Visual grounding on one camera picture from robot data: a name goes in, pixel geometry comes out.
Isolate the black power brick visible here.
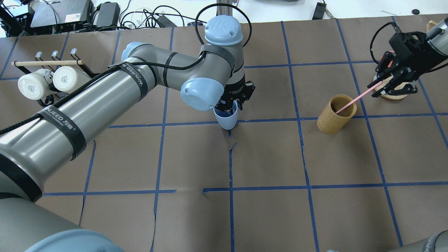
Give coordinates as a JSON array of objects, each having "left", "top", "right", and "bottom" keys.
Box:
[{"left": 93, "top": 2, "right": 120, "bottom": 27}]

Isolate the black power adapter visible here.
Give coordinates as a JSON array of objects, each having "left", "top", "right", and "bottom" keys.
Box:
[{"left": 312, "top": 2, "right": 327, "bottom": 20}]

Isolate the bamboo cylindrical holder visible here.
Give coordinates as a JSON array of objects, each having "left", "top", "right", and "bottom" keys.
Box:
[{"left": 317, "top": 94, "right": 357, "bottom": 134}]

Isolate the white mug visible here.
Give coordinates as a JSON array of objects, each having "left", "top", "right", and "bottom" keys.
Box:
[
  {"left": 53, "top": 66, "right": 91, "bottom": 94},
  {"left": 17, "top": 69, "right": 56, "bottom": 100}
]

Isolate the wooden rack rod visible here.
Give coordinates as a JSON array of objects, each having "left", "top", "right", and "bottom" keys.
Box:
[{"left": 11, "top": 59, "right": 85, "bottom": 67}]

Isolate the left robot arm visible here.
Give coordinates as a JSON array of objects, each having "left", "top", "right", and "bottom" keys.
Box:
[{"left": 0, "top": 15, "right": 254, "bottom": 252}]

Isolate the light blue plastic cup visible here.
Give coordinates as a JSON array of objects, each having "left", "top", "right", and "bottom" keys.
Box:
[{"left": 213, "top": 101, "right": 239, "bottom": 130}]

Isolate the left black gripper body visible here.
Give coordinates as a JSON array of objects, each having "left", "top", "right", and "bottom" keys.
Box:
[{"left": 215, "top": 75, "right": 256, "bottom": 109}]

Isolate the aluminium frame post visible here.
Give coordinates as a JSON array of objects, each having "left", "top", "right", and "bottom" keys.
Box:
[{"left": 216, "top": 0, "right": 234, "bottom": 16}]

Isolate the black wire mug rack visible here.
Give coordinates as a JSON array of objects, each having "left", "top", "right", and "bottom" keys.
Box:
[{"left": 35, "top": 49, "right": 105, "bottom": 107}]

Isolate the pink chopstick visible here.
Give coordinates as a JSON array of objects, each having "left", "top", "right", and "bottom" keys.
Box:
[{"left": 335, "top": 88, "right": 374, "bottom": 114}]

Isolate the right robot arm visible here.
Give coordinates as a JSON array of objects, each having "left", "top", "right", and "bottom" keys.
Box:
[{"left": 368, "top": 19, "right": 448, "bottom": 98}]

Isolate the white mug right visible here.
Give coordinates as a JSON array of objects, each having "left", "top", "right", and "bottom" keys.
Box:
[{"left": 53, "top": 66, "right": 91, "bottom": 94}]

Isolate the round wooden stand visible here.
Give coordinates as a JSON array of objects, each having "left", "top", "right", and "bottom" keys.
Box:
[{"left": 373, "top": 75, "right": 412, "bottom": 101}]

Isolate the black computer box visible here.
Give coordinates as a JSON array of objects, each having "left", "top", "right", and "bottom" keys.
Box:
[{"left": 30, "top": 0, "right": 94, "bottom": 29}]

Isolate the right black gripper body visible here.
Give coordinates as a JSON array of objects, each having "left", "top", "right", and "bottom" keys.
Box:
[{"left": 372, "top": 31, "right": 436, "bottom": 91}]

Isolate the white mug left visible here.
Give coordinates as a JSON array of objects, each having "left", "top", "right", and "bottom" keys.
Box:
[{"left": 17, "top": 69, "right": 56, "bottom": 100}]

